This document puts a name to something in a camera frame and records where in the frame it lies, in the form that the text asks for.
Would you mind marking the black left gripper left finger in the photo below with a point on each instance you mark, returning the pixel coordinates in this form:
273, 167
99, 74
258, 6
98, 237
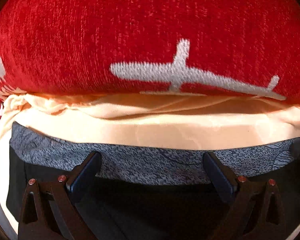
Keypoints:
37, 220

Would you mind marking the cream cloth sheet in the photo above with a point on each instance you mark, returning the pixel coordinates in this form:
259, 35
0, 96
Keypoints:
163, 121

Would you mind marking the red sofa cover white characters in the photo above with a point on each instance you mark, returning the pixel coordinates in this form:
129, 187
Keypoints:
241, 48

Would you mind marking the black pants with blue stripe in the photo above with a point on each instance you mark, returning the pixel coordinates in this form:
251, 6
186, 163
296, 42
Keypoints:
150, 193

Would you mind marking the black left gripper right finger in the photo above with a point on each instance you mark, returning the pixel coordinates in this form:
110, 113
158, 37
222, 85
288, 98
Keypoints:
255, 207

